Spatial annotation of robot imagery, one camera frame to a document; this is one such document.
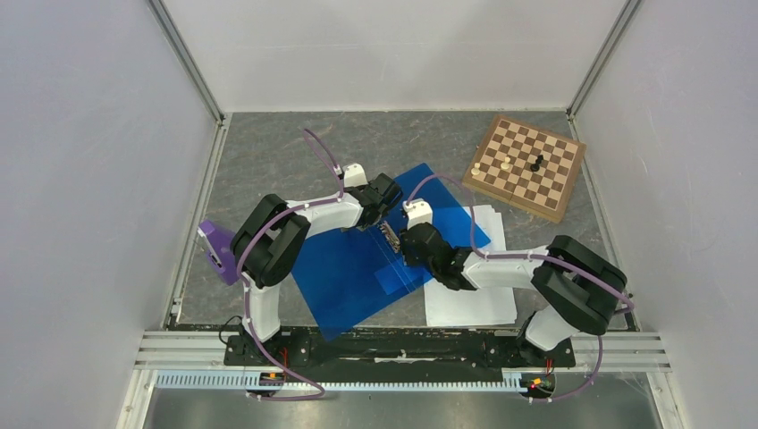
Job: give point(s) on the purple plastic object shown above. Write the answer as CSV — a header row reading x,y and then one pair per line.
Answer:
x,y
218,240

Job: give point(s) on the metal folder clip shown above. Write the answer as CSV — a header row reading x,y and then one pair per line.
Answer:
x,y
390,236

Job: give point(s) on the aluminium frame post right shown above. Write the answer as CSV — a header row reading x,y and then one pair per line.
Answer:
x,y
608,46

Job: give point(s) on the aluminium frame post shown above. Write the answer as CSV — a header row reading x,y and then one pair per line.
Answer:
x,y
608,46
181,50

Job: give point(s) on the black chess piece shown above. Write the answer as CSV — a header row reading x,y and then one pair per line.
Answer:
x,y
537,164

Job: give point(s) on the white slotted cable duct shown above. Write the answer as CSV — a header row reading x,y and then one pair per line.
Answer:
x,y
258,381

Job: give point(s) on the white paper sheet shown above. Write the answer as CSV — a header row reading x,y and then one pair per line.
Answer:
x,y
497,306

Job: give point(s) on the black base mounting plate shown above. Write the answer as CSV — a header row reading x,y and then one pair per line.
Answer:
x,y
394,354

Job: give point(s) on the blue plastic folder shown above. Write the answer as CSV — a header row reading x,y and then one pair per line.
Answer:
x,y
347,276

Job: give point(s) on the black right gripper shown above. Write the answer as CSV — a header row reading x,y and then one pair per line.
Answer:
x,y
409,259

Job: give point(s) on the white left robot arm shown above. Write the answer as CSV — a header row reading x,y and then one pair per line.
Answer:
x,y
267,245

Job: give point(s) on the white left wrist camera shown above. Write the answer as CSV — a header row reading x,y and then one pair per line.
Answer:
x,y
351,175

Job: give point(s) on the aluminium frame post left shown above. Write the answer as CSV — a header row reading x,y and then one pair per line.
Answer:
x,y
181,50

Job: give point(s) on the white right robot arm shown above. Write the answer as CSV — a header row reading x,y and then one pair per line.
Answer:
x,y
583,291

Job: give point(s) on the wooden chessboard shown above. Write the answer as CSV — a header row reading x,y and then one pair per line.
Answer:
x,y
545,193

